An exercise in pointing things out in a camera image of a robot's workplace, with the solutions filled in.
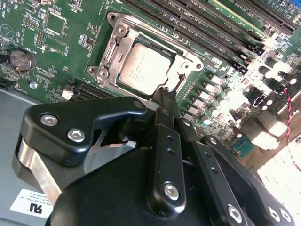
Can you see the metal socket cover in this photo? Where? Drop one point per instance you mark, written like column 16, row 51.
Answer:
column 120, row 61

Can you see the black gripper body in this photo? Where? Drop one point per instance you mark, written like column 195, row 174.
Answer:
column 105, row 200

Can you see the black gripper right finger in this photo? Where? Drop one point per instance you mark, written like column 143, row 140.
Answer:
column 211, row 169

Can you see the silver CPU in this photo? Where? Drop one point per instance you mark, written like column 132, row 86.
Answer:
column 145, row 68

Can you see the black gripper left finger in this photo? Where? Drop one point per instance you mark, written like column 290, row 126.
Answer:
column 58, row 122

